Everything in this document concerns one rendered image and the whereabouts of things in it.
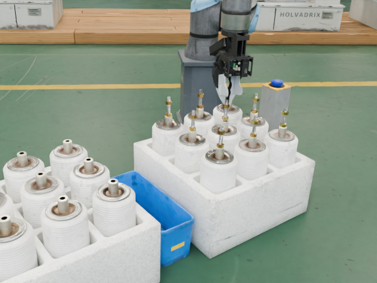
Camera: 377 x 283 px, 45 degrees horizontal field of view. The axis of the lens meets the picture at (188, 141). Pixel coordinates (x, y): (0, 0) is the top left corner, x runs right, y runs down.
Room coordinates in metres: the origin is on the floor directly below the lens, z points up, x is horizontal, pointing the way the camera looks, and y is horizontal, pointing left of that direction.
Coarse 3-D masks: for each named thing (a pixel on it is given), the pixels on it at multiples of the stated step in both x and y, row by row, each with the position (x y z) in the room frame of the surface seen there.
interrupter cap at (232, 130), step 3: (213, 126) 1.21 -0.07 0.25; (216, 126) 1.22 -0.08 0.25; (219, 126) 1.22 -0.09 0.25; (228, 126) 1.22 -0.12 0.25; (231, 126) 1.22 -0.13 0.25; (234, 126) 1.22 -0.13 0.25; (213, 129) 1.19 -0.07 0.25; (216, 129) 1.20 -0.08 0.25; (228, 129) 1.20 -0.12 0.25; (231, 129) 1.20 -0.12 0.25; (234, 129) 1.20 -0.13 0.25; (213, 132) 1.18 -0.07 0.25; (216, 132) 1.18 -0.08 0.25; (228, 132) 1.18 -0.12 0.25; (231, 132) 1.18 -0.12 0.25; (234, 132) 1.18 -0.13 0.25; (225, 135) 1.16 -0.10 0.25; (228, 135) 1.16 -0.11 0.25
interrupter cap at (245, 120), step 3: (243, 117) 1.29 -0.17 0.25; (246, 117) 1.29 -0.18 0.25; (249, 117) 1.29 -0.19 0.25; (258, 117) 1.29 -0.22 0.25; (243, 120) 1.27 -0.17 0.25; (246, 120) 1.27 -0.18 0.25; (249, 120) 1.28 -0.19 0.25; (258, 120) 1.28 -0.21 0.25; (261, 120) 1.27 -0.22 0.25; (264, 120) 1.27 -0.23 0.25; (243, 123) 1.25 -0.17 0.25; (246, 123) 1.25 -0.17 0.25; (249, 123) 1.25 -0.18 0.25; (258, 123) 1.25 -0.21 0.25; (261, 123) 1.25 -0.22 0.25; (264, 123) 1.25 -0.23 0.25; (258, 126) 1.23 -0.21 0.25
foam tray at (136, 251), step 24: (48, 168) 1.06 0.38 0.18; (144, 216) 0.86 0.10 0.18; (96, 240) 0.77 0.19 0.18; (120, 240) 0.77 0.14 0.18; (144, 240) 0.80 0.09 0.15; (48, 264) 0.68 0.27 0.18; (72, 264) 0.70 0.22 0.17; (96, 264) 0.73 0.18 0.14; (120, 264) 0.76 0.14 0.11; (144, 264) 0.80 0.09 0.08
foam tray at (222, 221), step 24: (144, 144) 1.22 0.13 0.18; (144, 168) 1.18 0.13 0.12; (168, 168) 1.08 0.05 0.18; (288, 168) 1.11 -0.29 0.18; (312, 168) 1.16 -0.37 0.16; (168, 192) 1.08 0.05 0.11; (192, 192) 0.99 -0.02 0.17; (240, 192) 0.98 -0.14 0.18; (264, 192) 1.03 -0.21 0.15; (288, 192) 1.10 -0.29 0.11; (216, 216) 0.93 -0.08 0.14; (240, 216) 0.98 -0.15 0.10; (264, 216) 1.04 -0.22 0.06; (288, 216) 1.11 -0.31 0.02; (192, 240) 0.98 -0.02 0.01; (216, 240) 0.93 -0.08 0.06; (240, 240) 0.99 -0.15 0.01
